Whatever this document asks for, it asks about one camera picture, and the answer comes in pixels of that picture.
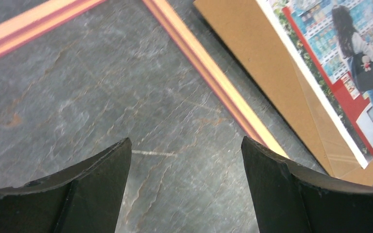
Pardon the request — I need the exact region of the wooden picture frame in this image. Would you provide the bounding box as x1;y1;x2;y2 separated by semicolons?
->
0;0;288;157

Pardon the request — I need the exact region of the brown cardboard backing board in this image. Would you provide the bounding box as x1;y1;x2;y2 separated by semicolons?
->
194;0;373;185

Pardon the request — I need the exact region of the colourful printed photo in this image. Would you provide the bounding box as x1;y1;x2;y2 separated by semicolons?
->
260;0;373;168

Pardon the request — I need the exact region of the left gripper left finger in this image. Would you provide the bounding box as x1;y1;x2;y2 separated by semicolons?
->
0;138;132;233

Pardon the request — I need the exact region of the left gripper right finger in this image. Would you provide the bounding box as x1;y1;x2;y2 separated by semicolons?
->
241;137;373;233

